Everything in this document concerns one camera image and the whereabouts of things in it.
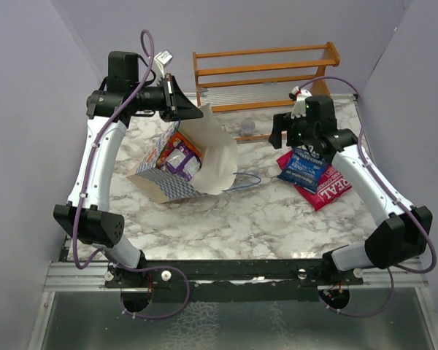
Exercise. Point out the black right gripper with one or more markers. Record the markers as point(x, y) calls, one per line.
point(284, 122)

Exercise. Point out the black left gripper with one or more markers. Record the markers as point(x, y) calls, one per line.
point(177, 106)

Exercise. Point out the orange candy packet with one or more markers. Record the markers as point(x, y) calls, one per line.
point(171, 144)

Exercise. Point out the blue kettle chips bag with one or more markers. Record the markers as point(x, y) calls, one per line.
point(302, 168)

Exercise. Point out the purple snack packet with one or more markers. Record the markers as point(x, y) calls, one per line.
point(183, 162)

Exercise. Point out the checkered paper bag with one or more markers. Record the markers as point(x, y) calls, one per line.
point(219, 157)

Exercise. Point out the pink real chips bag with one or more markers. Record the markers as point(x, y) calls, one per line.
point(331, 186)

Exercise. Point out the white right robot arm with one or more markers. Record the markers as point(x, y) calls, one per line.
point(402, 230)

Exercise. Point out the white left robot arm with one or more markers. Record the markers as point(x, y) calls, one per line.
point(86, 217)

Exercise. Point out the small clear plastic cup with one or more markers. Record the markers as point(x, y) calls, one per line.
point(247, 128)

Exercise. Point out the orange wooden rack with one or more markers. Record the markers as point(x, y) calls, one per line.
point(236, 83)

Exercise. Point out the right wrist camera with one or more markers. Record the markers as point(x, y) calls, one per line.
point(298, 96)

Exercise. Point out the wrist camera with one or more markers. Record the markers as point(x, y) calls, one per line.
point(298, 96)
point(161, 61)

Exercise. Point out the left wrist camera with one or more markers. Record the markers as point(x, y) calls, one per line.
point(161, 61)

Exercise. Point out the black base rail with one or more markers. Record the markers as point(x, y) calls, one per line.
point(222, 281)

